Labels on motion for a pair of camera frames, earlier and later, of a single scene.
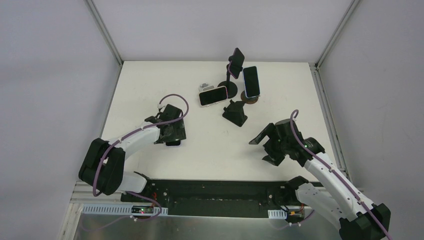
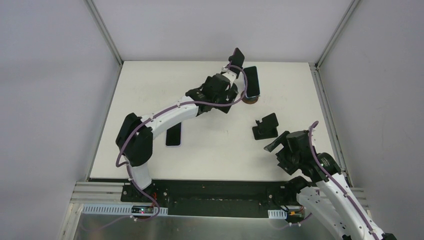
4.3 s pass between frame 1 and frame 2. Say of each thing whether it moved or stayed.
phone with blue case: stayed
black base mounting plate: stayed
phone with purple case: stayed
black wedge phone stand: moved
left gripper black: moved
